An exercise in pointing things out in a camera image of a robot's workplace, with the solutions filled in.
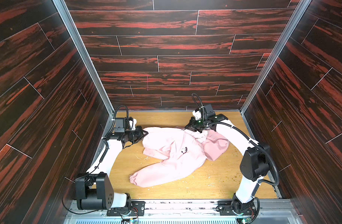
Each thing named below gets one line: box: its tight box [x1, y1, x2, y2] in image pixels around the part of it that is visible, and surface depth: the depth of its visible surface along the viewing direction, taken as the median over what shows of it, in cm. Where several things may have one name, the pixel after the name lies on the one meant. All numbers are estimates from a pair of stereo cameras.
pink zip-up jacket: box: [129, 127, 229, 188], surface depth 88 cm
